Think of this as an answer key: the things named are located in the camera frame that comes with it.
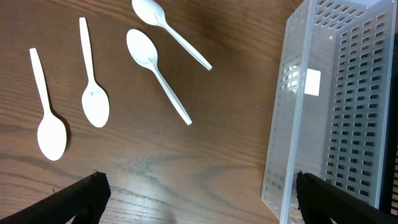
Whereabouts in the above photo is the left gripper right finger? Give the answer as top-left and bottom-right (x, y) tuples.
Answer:
(296, 172), (397, 224)

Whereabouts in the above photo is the clear plastic perforated basket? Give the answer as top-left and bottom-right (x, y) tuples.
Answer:
(261, 0), (397, 223)

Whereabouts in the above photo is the white spoon top left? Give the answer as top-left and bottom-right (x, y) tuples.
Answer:
(131, 0), (213, 70)

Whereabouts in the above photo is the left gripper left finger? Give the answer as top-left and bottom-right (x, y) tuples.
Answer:
(1, 171), (111, 223)

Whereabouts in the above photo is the white spoon far left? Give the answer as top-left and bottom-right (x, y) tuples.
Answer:
(29, 48), (67, 161)

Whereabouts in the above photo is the black plastic perforated basket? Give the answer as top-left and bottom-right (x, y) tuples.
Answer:
(379, 33), (397, 218)

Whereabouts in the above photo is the white spoon middle left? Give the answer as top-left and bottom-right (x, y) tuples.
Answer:
(126, 29), (192, 125)

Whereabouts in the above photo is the white spoon upright left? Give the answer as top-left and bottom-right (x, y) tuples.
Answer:
(79, 17), (109, 128)

